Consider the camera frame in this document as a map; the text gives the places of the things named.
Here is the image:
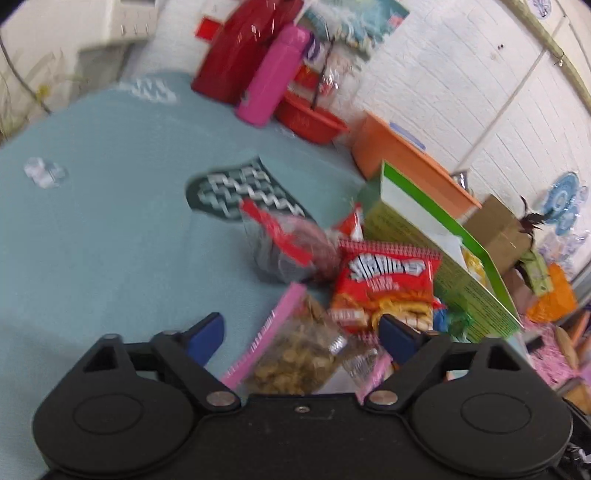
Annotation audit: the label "red striped chip bag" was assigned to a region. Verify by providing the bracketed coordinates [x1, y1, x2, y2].
[329, 240, 442, 334]

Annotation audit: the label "orange plastic tub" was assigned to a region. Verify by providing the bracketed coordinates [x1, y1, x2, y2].
[351, 112, 482, 219]

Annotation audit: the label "large yellow snack bag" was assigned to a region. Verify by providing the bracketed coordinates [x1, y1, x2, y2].
[461, 246, 488, 286]

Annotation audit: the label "red white blue packet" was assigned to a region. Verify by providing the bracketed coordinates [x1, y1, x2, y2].
[332, 203, 363, 241]

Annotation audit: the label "blue lidded container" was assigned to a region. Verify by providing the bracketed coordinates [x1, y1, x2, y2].
[389, 122, 426, 151]

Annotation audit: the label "teal patterned tablecloth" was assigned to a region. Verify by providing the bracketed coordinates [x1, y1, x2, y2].
[0, 68, 528, 480]

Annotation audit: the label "steel bowl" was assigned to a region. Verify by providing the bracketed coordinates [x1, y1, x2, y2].
[450, 169, 470, 192]

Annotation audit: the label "green cardboard box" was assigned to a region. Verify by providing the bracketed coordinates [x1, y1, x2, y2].
[356, 163, 522, 343]

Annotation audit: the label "blue paper fan decorations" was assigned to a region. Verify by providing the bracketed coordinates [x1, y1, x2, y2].
[540, 171, 590, 236]

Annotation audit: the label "red thermos jug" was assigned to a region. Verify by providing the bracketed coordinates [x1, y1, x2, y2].
[190, 0, 304, 105]

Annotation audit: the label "white screen appliance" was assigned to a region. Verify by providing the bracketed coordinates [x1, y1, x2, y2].
[75, 1, 159, 94]

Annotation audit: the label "brown cardboard box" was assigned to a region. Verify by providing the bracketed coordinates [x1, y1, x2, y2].
[464, 195, 532, 276]

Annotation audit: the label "clear glass pitcher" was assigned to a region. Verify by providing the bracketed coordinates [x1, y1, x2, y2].
[294, 42, 363, 110]

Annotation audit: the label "red plastic basin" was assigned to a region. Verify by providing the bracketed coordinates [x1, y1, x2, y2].
[274, 91, 349, 145]

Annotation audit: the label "pink thermos bottle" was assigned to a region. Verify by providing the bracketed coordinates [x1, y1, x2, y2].
[235, 25, 315, 127]

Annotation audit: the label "pink nut snack bag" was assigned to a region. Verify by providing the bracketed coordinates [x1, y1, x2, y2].
[222, 283, 393, 401]

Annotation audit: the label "green small box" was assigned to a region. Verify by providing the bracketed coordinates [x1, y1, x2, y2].
[518, 250, 554, 297]

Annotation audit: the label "red dates clear bag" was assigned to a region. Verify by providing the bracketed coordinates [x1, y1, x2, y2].
[240, 200, 341, 283]

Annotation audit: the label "white plain snack bag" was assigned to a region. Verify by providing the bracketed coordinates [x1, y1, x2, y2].
[434, 233, 467, 271]

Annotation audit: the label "orange bag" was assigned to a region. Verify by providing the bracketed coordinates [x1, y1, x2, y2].
[526, 263, 579, 324]

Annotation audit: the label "blue small snack packet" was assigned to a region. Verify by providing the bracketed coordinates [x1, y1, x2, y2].
[433, 308, 449, 333]

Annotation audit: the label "dried black flower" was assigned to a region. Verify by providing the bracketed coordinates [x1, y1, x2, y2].
[519, 196, 552, 247]

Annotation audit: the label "crumpled clear wrapper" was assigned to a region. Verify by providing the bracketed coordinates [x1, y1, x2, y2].
[23, 157, 68, 189]

